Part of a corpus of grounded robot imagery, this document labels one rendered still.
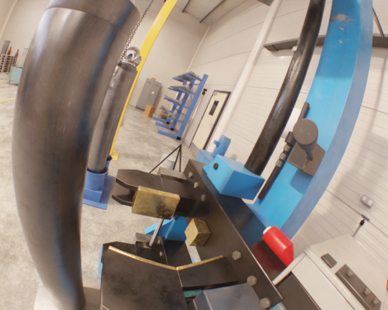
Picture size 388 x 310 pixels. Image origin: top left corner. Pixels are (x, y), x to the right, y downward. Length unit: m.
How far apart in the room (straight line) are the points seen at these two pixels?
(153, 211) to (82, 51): 0.54
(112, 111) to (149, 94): 8.88
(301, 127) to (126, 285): 0.36
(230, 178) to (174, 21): 11.62
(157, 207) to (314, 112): 0.68
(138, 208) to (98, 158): 1.22
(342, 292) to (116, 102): 1.72
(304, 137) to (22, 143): 0.43
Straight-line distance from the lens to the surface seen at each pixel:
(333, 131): 0.63
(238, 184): 0.65
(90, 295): 1.25
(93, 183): 1.91
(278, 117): 0.70
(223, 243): 0.53
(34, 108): 0.34
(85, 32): 0.33
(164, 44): 11.39
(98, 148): 1.75
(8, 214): 1.90
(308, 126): 0.18
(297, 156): 0.56
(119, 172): 0.66
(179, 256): 0.98
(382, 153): 2.24
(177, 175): 0.82
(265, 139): 0.70
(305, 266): 0.37
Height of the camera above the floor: 1.32
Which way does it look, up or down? 14 degrees down
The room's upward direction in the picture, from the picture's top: 24 degrees clockwise
